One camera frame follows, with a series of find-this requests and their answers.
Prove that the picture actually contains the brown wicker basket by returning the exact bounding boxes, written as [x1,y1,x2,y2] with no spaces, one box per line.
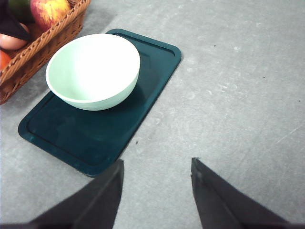
[0,0,91,105]

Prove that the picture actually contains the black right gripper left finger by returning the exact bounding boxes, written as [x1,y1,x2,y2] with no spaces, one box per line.
[0,160,124,229]

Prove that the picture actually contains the dark teal rectangular tray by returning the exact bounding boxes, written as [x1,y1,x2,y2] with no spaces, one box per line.
[18,29,182,177]

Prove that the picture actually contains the brown egg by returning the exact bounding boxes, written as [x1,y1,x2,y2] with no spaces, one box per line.
[0,33,27,50]

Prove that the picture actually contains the green fruit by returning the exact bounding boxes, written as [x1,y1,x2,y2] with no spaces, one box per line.
[8,0,34,22]

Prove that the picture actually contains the light green bowl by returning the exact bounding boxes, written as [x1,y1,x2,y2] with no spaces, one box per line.
[46,33,141,111]

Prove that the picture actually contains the red yellow apple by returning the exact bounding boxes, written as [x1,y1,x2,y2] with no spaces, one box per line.
[30,0,70,30]

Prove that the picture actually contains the orange tangerine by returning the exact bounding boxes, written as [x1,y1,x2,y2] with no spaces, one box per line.
[0,50,11,70]

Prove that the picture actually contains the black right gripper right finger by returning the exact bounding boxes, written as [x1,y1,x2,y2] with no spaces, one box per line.
[191,157,305,229]

